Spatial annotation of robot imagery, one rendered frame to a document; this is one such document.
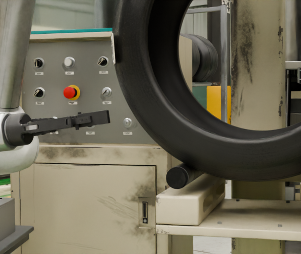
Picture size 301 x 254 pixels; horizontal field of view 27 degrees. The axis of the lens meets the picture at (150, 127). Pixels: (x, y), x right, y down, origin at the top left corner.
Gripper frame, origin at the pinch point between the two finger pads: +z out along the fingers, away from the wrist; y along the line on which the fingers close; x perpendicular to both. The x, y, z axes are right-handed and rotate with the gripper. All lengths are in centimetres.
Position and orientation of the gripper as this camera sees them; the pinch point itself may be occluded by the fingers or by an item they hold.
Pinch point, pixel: (94, 118)
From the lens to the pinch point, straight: 142.1
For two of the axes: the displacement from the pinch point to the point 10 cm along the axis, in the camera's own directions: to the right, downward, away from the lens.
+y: 2.7, -0.5, 9.6
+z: 9.5, -1.3, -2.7
